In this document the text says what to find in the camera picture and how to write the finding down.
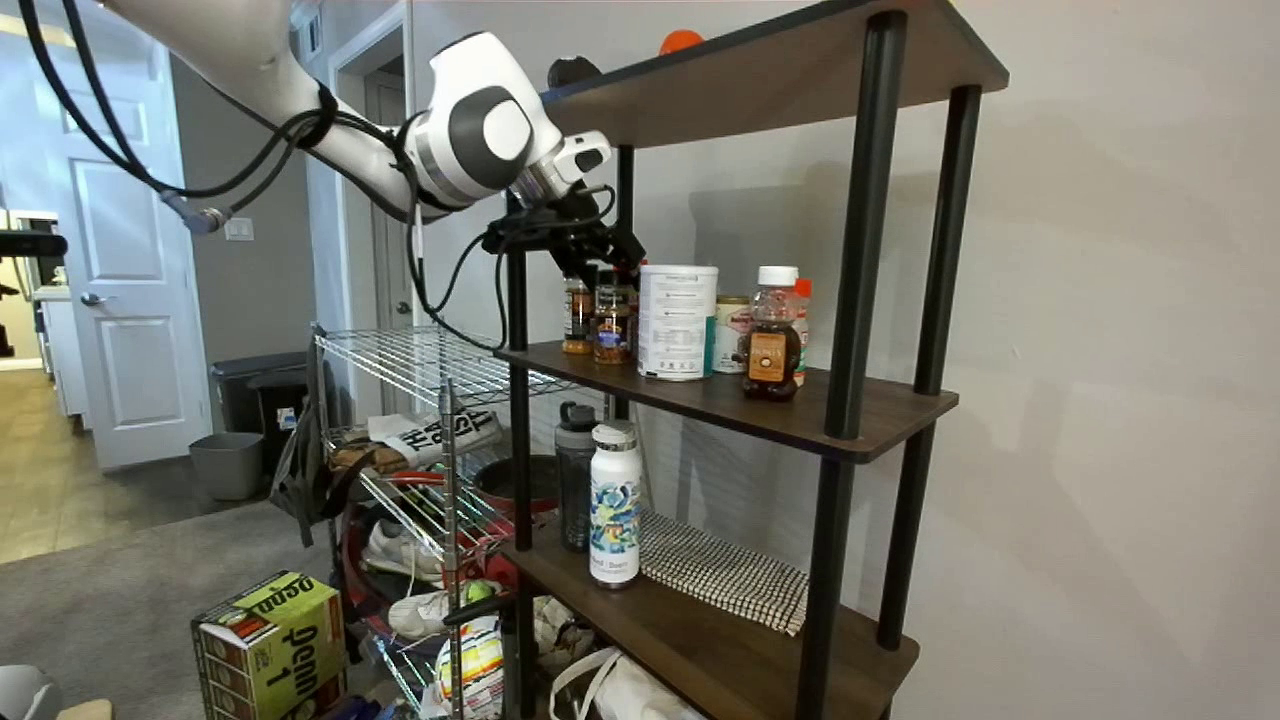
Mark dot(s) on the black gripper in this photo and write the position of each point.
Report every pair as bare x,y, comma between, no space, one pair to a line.
575,221

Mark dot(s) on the McCormick steak seasoning grinder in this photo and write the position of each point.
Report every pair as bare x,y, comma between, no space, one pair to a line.
578,320

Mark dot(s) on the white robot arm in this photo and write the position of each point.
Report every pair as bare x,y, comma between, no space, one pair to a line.
480,133

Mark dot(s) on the red cap seasoning bottle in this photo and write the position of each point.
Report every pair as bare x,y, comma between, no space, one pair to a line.
804,288

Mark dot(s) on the white patterned water bottle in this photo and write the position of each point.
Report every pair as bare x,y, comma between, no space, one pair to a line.
614,513

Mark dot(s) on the white cylindrical canister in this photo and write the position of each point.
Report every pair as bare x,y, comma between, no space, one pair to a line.
672,320

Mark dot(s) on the cream jar with green label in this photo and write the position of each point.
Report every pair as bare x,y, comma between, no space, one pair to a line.
731,334

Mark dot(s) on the black object on shelf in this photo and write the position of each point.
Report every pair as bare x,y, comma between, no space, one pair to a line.
575,72

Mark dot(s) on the orange round object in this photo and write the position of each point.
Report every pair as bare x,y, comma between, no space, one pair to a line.
682,41

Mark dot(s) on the black and brown shelf unit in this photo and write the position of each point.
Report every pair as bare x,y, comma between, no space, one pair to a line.
854,267

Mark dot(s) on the white printed carton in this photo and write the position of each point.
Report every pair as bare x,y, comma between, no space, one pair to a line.
424,435

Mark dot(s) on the white mesh shelf liner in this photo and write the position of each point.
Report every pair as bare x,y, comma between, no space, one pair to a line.
727,573

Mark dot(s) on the black storage bin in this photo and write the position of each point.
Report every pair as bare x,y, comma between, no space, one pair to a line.
263,387

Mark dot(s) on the white bag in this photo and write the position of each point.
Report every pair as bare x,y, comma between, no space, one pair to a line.
621,685

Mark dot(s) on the grey waste bin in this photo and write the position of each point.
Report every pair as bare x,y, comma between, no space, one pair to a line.
227,467

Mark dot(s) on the white panel door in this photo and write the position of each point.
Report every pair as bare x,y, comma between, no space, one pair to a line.
135,345

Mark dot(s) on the green cardboard box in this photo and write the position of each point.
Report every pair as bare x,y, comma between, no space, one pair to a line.
274,646

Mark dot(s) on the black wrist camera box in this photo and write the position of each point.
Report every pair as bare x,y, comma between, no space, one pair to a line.
509,237

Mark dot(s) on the black bar mount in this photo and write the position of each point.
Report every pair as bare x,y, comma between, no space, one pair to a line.
28,245

